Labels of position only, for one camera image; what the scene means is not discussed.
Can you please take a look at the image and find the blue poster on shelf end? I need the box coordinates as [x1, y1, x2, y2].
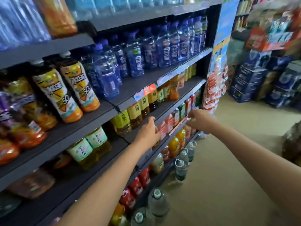
[208, 0, 240, 77]

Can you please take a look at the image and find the row of red bottles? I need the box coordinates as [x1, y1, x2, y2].
[119, 167, 151, 210]

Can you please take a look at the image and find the stack of dark blue cartons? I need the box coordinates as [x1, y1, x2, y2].
[229, 65, 269, 103]

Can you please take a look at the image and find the pale-green-label tea bottle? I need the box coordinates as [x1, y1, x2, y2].
[85, 126, 112, 158]
[67, 138, 100, 170]

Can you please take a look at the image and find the row of clear water bottles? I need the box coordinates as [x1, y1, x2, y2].
[0, 0, 186, 51]

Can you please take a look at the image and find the brown drink bottle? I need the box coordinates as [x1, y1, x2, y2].
[6, 168, 56, 200]

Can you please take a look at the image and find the orange and blue price tag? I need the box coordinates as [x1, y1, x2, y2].
[133, 84, 157, 102]

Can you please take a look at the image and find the dark grey shelf unit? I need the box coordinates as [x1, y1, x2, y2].
[0, 0, 238, 226]

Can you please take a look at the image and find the group of purple-label orange bottles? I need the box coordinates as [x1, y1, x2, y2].
[0, 70, 58, 166]

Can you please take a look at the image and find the stack of wrapped water packs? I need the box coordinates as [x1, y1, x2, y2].
[245, 49, 301, 108]

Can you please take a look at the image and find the person's right forearm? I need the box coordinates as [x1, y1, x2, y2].
[210, 123, 301, 224]

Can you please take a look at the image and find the large clear water jug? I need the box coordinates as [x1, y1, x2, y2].
[148, 188, 170, 220]
[186, 140, 197, 163]
[179, 148, 190, 165]
[130, 207, 154, 226]
[174, 159, 188, 184]

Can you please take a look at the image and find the orange drink bottle plain label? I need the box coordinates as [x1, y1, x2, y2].
[33, 0, 78, 38]

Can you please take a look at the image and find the row of blue drink bottles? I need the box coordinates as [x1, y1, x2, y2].
[80, 15, 208, 99]

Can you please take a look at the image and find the row of yellow-label tea bottles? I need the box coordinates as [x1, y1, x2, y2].
[110, 64, 197, 137]

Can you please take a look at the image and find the orange juice bottle yellow label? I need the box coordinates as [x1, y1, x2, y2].
[32, 67, 83, 124]
[58, 60, 101, 113]

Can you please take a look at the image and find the person's right hand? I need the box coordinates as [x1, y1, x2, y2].
[186, 109, 220, 134]

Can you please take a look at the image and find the hanging strip of snack packets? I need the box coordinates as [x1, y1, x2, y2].
[203, 65, 229, 114]

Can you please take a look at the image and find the person's left forearm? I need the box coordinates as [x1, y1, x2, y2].
[56, 139, 153, 226]

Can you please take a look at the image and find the row of red-label drink bottles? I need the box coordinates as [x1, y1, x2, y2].
[157, 90, 201, 141]

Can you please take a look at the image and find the person's left hand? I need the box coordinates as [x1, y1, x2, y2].
[134, 116, 163, 149]

